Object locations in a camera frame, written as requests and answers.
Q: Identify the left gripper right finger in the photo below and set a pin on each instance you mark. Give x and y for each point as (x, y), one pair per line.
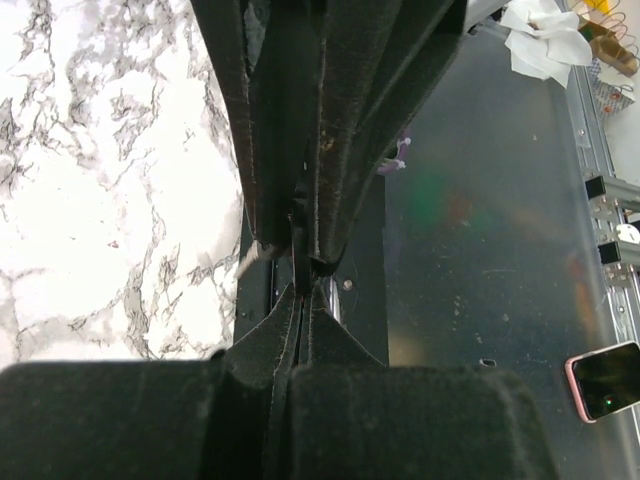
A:
(350, 418)

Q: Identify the crumpled white tissue paper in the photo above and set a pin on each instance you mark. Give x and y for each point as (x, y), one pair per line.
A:
(544, 41)

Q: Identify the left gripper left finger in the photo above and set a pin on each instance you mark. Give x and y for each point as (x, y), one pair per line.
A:
(219, 418)

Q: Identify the pink-cased smartphone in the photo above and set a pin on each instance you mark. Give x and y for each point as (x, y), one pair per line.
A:
(605, 381)

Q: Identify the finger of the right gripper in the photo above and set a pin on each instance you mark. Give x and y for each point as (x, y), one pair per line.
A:
(379, 61)
(265, 57)

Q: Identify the black-headed key bunch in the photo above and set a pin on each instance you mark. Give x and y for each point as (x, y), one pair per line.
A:
(291, 238)

